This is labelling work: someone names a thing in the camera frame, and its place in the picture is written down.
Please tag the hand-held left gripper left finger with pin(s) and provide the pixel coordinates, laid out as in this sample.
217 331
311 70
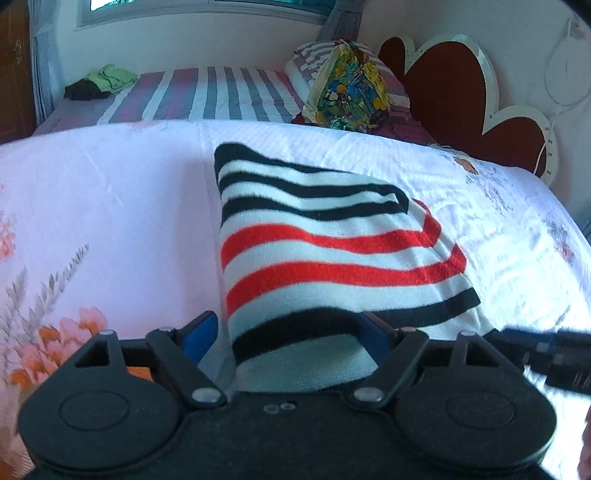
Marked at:
199 333

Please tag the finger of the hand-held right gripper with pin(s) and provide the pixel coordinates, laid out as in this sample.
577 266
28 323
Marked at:
512 346

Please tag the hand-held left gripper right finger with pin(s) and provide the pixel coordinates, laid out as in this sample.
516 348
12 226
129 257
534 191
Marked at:
375 337

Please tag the white black red striped garment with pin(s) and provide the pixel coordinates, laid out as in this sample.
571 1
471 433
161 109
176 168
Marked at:
323 258

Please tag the person's right forearm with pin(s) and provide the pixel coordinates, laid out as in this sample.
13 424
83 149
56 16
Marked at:
586 443

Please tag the floral white bedspread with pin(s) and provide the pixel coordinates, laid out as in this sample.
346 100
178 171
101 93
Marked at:
115 207

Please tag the grey purple striped bedsheet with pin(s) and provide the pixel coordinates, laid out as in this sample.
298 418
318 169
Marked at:
207 92

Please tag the colourful patterned cloth bag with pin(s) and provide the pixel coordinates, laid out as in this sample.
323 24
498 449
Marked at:
348 92

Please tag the heart-shaped red headboard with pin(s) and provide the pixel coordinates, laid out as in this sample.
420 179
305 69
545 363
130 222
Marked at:
452 97

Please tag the black cloth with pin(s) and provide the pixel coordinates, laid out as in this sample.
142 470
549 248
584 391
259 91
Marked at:
85 90

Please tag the green cloth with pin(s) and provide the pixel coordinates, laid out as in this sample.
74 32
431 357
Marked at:
113 77

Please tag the grey striped pillow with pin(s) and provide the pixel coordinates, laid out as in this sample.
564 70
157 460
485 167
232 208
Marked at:
307 60

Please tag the pale sheer curtain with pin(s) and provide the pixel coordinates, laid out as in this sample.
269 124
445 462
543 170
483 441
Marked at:
44 60

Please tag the grey curtain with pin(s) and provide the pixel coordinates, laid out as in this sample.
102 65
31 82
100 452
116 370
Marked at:
344 18

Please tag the brown wooden door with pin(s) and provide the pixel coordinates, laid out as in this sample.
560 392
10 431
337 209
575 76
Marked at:
16 69

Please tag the window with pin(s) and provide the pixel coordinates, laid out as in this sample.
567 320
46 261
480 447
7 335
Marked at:
207 9

